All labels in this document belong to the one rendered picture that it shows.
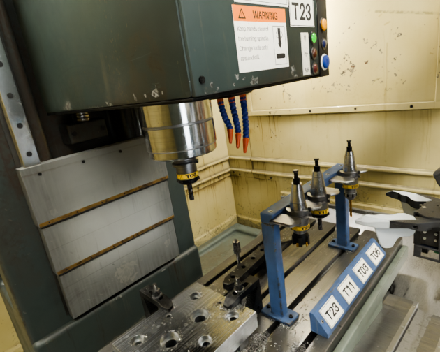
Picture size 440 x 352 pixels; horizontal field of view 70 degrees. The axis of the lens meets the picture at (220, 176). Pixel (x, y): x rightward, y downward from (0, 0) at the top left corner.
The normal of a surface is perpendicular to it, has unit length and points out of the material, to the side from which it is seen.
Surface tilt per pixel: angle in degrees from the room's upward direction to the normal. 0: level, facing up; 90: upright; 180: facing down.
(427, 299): 24
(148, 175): 88
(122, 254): 92
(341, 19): 90
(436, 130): 90
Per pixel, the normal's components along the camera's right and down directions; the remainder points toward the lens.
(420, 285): -0.41, -0.74
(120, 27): -0.68, 0.30
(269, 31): 0.72, 0.10
